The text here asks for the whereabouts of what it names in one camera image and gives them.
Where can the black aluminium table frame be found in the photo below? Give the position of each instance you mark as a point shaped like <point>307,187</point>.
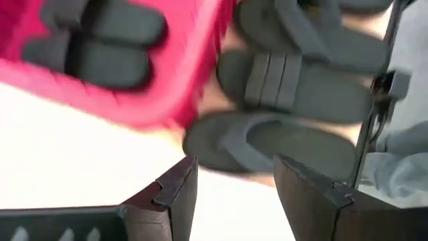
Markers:
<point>361,150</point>

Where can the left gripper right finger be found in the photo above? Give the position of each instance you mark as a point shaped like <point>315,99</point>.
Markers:
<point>317,217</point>

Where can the table-level camera mount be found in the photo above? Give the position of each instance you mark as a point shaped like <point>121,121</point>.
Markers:
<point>399,85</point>

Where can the red plastic bin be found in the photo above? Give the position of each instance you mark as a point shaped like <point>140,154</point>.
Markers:
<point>187,67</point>

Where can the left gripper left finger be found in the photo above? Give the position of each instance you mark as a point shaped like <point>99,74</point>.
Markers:
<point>150,221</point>

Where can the small plain black slide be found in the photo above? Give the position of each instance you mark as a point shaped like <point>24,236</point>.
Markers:
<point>133,26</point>
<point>113,67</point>

